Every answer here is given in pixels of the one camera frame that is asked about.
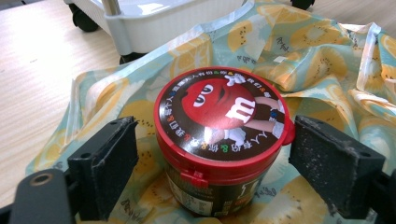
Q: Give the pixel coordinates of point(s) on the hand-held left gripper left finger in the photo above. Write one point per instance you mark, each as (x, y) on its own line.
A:
(102, 165)

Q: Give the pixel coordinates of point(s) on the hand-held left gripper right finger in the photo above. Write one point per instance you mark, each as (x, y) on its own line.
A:
(333, 165)

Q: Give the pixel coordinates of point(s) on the lemon print fabric bag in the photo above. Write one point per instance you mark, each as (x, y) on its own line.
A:
(305, 59)

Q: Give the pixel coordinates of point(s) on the red-lidded brown candy jar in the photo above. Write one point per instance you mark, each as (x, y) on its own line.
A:
(224, 124)

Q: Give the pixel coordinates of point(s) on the black caster wheel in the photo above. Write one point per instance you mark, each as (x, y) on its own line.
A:
(83, 19)

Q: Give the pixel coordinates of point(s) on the white plastic rolling cart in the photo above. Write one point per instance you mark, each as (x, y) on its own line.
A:
(155, 18)

